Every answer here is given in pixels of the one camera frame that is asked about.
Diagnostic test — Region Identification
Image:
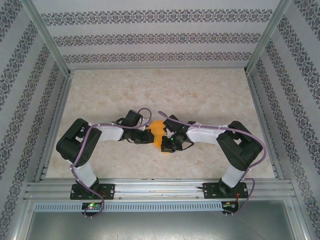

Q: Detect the orange paper sheet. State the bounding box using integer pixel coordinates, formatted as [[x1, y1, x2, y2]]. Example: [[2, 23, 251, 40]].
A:
[[147, 120, 171, 155]]

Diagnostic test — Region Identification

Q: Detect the grey metal sheet tray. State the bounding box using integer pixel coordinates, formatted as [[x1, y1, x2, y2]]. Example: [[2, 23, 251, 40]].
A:
[[14, 199, 311, 240]]

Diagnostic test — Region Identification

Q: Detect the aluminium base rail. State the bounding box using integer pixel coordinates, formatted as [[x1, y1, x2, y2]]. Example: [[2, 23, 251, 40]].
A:
[[24, 177, 296, 202]]

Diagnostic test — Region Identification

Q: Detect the slotted grey cable duct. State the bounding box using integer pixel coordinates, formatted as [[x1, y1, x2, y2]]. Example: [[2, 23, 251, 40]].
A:
[[33, 201, 223, 213]]

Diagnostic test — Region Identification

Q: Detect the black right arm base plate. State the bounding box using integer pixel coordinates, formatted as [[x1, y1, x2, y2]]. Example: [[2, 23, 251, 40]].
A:
[[202, 181, 249, 200]]

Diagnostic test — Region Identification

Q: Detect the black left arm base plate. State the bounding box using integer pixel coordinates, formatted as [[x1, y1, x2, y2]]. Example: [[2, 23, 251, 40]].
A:
[[70, 183, 116, 201]]

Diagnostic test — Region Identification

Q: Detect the aluminium wall-foot rail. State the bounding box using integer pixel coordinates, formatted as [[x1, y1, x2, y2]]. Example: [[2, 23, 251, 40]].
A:
[[68, 65, 247, 72]]

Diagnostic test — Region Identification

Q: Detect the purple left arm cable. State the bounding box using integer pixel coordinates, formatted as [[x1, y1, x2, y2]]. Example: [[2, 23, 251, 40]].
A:
[[71, 107, 154, 219]]

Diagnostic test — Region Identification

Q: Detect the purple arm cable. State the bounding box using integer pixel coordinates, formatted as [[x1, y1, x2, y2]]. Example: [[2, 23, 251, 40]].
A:
[[158, 111, 266, 216], [71, 107, 154, 219]]

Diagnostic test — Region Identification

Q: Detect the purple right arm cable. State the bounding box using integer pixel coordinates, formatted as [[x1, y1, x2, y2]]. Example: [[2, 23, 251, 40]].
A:
[[158, 111, 266, 216]]

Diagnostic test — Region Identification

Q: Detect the aluminium frame post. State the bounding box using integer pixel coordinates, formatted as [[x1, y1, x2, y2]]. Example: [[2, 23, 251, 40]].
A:
[[244, 0, 293, 75], [18, 0, 73, 77]]

